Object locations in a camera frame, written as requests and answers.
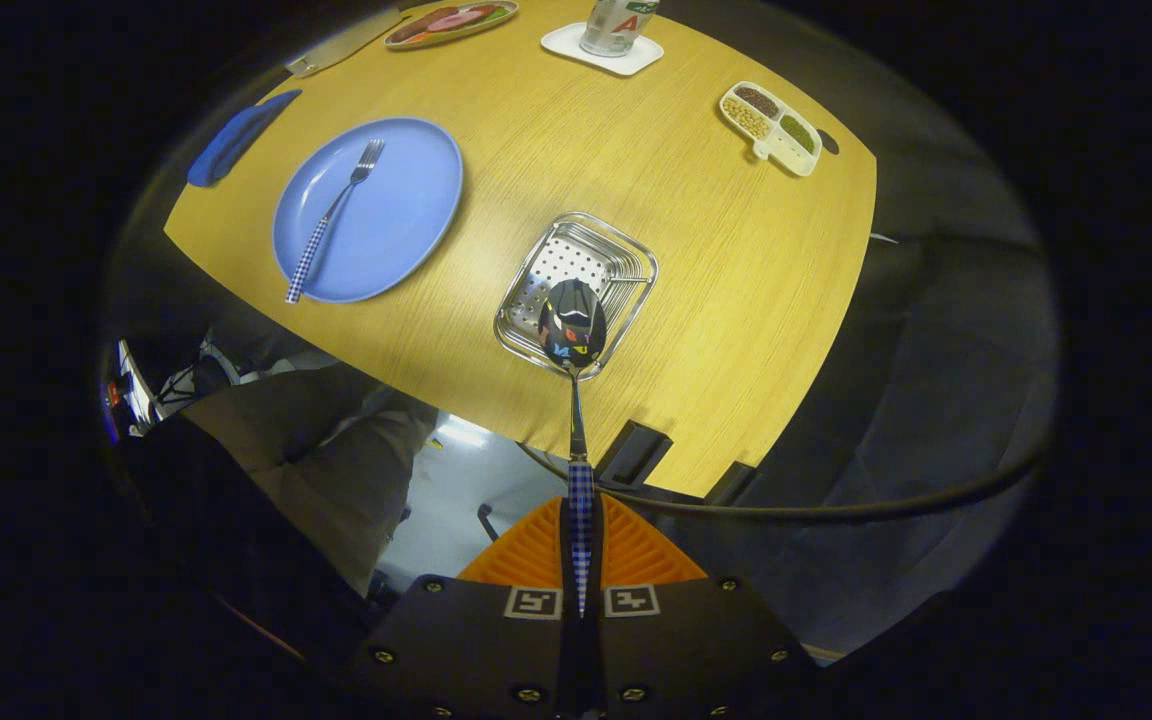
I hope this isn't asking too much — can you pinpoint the blue round plate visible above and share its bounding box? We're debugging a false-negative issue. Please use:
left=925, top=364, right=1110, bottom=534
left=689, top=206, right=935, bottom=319
left=272, top=117, right=464, bottom=304

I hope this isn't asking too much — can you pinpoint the white divided snack tray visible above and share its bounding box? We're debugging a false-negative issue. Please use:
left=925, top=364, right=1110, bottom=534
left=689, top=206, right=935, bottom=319
left=718, top=81, right=824, bottom=178

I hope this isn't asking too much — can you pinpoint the blue folded cloth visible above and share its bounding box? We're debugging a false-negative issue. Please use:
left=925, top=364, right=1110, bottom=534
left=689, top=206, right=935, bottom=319
left=186, top=89, right=303, bottom=188

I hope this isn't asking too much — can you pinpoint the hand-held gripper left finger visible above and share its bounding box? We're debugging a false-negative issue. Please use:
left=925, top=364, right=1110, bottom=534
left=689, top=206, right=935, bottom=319
left=351, top=497, right=574, bottom=720

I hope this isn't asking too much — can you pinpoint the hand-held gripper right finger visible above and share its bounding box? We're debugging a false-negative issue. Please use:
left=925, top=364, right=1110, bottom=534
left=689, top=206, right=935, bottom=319
left=593, top=495, right=819, bottom=720

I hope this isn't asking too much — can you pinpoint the white toaster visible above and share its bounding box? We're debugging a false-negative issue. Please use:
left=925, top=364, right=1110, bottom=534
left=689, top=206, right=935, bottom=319
left=284, top=8, right=407, bottom=79

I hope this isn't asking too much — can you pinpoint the fork with checkered handle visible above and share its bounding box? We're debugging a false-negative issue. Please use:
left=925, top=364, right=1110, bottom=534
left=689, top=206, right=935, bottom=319
left=285, top=139, right=386, bottom=305

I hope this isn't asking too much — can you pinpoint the white square coaster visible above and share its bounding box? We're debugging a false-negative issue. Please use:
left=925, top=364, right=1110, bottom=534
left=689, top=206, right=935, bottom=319
left=540, top=22, right=665, bottom=77

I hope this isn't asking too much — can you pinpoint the black white shoe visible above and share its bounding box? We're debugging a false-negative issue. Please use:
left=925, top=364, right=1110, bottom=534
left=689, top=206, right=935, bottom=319
left=116, top=335, right=237, bottom=438

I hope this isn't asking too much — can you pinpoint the white drink bottle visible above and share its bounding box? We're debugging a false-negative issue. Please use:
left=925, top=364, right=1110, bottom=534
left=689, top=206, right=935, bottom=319
left=580, top=0, right=661, bottom=57

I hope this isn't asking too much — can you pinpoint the black table clamp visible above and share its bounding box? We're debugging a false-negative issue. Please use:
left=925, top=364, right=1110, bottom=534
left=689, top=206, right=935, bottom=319
left=596, top=420, right=674, bottom=489
left=704, top=460, right=759, bottom=506

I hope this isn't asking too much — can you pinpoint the round plate of food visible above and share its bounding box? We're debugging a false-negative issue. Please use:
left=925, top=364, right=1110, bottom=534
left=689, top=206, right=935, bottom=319
left=384, top=0, right=519, bottom=50

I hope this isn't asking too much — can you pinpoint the black cable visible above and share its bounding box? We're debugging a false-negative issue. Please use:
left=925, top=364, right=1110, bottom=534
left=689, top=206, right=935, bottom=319
left=521, top=440, right=1049, bottom=525

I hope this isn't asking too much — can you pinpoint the person's trouser leg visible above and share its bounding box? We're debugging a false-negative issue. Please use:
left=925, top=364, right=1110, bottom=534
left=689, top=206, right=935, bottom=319
left=181, top=362, right=439, bottom=601

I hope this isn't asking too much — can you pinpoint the spoon with checkered handle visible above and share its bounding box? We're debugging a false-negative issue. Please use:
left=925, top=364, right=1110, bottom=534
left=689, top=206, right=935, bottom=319
left=538, top=278, right=608, bottom=618

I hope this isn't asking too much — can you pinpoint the metal wire basket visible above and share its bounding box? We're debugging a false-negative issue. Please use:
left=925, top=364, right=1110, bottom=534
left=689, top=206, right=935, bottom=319
left=493, top=211, right=659, bottom=381

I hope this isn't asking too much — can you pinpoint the brown meat slice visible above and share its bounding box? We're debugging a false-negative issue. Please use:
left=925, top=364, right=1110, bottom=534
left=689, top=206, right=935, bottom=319
left=391, top=8, right=459, bottom=43

